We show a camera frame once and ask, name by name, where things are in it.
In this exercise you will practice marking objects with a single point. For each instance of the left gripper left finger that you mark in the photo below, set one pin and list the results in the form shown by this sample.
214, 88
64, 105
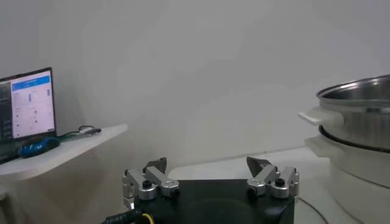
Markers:
152, 179

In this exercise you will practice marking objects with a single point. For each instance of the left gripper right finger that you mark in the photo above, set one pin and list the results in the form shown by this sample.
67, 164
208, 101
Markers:
268, 176

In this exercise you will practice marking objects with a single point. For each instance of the steel steamer basket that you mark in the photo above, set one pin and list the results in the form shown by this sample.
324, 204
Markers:
359, 128

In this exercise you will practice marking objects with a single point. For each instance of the white work table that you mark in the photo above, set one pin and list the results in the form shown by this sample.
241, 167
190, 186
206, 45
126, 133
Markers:
228, 170

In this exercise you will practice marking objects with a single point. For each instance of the white side table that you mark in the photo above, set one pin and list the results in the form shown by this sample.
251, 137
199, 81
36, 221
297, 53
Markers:
61, 158

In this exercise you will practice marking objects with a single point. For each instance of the white electric cooker base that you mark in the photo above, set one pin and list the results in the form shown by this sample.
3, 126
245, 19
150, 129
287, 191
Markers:
362, 170

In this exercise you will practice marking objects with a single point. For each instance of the blue object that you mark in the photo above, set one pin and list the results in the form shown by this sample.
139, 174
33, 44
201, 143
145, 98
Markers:
39, 146

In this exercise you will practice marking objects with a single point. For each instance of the open laptop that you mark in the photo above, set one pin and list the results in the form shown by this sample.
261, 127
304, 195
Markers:
30, 103

